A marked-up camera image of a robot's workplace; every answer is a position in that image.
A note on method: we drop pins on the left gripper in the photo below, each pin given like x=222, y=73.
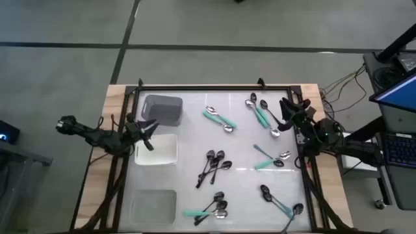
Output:
x=133, y=130

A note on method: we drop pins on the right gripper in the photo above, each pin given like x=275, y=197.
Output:
x=302, y=118

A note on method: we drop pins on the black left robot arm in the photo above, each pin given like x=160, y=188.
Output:
x=97, y=138

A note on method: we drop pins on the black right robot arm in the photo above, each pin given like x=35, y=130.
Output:
x=357, y=151

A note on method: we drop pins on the grey plastic bin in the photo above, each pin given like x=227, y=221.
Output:
x=162, y=109

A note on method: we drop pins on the white plastic bin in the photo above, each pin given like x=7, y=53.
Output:
x=162, y=151

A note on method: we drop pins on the grey mounting plate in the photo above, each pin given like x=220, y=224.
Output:
x=299, y=138

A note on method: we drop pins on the clear plastic bin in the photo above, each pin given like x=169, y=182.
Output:
x=152, y=206

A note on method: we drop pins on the white paper sheet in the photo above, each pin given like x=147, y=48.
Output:
x=352, y=162

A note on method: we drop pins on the black diagonal support beam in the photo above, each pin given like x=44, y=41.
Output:
x=373, y=126

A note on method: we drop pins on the grey equipment cart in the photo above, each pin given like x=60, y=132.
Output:
x=395, y=120

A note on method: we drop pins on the monitor with blue screen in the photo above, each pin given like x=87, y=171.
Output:
x=399, y=94

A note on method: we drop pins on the black keyboard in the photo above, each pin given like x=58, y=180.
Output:
x=401, y=151

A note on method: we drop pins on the grey side table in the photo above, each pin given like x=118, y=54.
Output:
x=29, y=156

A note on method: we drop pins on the black pole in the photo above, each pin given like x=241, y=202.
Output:
x=398, y=42

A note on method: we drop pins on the black power adapter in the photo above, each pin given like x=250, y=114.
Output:
x=408, y=61

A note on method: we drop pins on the caster wheel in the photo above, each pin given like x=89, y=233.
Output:
x=379, y=204

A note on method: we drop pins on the black device blue light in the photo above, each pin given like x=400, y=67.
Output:
x=9, y=130

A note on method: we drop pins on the black frame clamp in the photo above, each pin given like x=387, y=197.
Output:
x=261, y=83
x=140, y=82

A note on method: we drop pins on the black metal table frame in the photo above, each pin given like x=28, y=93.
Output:
x=211, y=88

